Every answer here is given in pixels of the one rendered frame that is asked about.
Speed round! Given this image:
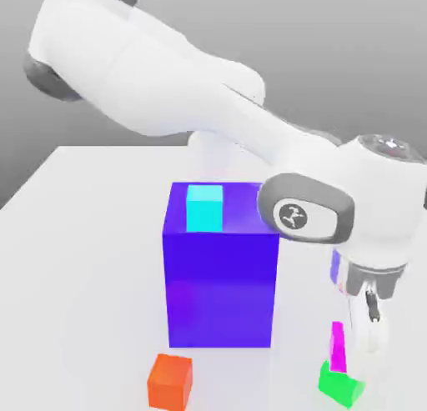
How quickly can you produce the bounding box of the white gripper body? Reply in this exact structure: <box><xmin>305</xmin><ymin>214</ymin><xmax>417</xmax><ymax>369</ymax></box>
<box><xmin>346</xmin><ymin>285</ymin><xmax>390</xmax><ymax>356</ymax></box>

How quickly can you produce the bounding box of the small magenta cube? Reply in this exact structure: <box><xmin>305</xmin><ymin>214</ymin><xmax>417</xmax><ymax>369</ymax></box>
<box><xmin>329</xmin><ymin>321</ymin><xmax>349</xmax><ymax>374</ymax></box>

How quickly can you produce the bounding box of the small green cube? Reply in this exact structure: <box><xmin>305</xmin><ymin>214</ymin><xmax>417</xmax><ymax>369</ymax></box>
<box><xmin>318</xmin><ymin>359</ymin><xmax>367</xmax><ymax>409</ymax></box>

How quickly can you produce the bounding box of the small orange cube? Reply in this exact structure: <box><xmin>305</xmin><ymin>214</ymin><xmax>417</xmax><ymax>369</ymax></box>
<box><xmin>147</xmin><ymin>353</ymin><xmax>193</xmax><ymax>411</ymax></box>

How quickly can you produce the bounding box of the small cyan cube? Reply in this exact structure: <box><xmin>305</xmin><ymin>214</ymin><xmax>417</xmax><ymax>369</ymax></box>
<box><xmin>185</xmin><ymin>184</ymin><xmax>224</xmax><ymax>233</ymax></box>

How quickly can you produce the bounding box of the large blue box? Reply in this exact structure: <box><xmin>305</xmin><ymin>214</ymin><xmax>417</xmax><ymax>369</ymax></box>
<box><xmin>162</xmin><ymin>181</ymin><xmax>280</xmax><ymax>349</ymax></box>

